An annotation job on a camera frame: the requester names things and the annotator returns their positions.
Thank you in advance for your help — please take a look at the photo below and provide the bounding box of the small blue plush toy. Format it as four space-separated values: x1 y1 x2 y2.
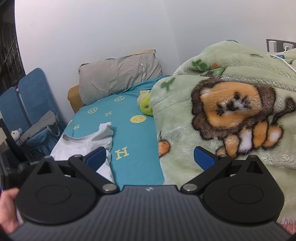
11 128 23 142

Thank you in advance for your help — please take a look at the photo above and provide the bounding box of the near blue covered chair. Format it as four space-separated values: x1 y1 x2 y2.
18 68 66 155

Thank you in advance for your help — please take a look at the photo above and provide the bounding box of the grey pillow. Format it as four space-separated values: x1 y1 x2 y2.
78 49 163 105

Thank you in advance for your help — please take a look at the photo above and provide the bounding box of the grey folded cloth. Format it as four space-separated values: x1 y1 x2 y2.
19 110 58 144

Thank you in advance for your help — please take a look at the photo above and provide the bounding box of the pink fluffy blanket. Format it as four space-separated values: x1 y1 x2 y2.
277 218 296 235

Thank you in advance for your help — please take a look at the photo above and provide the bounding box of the green plush toy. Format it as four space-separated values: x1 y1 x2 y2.
137 90 153 116

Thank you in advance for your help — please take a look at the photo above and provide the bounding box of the green lion fleece blanket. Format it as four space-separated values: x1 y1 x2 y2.
150 41 295 225

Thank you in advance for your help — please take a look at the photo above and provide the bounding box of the white t-shirt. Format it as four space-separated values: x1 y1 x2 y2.
50 122 114 183

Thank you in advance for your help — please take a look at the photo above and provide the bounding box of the mustard yellow headboard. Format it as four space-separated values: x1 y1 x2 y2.
67 85 83 113

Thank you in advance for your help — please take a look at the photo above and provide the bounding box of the person's left hand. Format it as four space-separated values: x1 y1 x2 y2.
0 188 20 234

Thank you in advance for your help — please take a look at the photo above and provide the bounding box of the teal patterned bed sheet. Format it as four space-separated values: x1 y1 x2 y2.
64 78 164 188

